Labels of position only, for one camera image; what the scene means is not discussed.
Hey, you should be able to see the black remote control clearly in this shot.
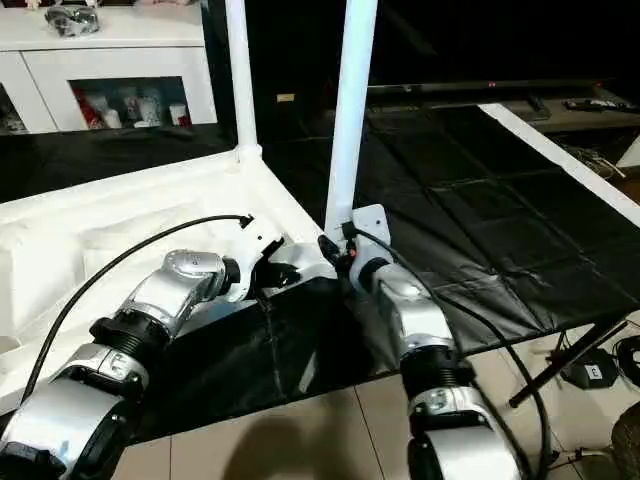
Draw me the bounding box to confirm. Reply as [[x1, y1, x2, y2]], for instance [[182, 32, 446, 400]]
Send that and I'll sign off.
[[563, 98, 627, 111]]

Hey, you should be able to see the black long rail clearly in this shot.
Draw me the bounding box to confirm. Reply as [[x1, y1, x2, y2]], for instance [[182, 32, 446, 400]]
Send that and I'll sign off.
[[367, 78, 620, 97]]

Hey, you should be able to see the red white bottle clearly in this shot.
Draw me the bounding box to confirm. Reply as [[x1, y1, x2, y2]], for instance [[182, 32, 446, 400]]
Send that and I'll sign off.
[[82, 94, 105, 131]]

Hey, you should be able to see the black tripod stand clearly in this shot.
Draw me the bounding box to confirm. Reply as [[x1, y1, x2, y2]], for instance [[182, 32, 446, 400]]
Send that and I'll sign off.
[[508, 319, 630, 409]]

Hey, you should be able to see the black box with label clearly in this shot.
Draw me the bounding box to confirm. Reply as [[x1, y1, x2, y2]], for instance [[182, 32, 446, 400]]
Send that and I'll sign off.
[[204, 0, 372, 146]]

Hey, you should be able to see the black adapter with label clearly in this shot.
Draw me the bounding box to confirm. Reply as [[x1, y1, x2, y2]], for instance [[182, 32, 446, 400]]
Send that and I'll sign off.
[[560, 357, 621, 391]]

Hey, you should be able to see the dark round woven object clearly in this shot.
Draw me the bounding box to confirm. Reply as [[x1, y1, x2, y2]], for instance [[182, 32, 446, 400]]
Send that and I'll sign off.
[[610, 399, 640, 480]]

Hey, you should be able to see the white glass door cabinet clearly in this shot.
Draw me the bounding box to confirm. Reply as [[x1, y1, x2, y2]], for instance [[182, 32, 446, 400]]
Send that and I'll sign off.
[[0, 0, 220, 135]]

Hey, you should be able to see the black work mat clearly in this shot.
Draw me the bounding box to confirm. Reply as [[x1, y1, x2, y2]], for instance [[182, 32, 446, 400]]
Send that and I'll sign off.
[[0, 102, 640, 444]]

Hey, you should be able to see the white flat strip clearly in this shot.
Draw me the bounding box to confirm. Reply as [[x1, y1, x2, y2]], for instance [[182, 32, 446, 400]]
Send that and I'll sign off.
[[477, 102, 640, 227]]

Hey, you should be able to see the white plastic table top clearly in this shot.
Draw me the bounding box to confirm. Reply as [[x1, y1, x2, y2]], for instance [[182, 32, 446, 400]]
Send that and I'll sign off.
[[0, 142, 342, 416]]

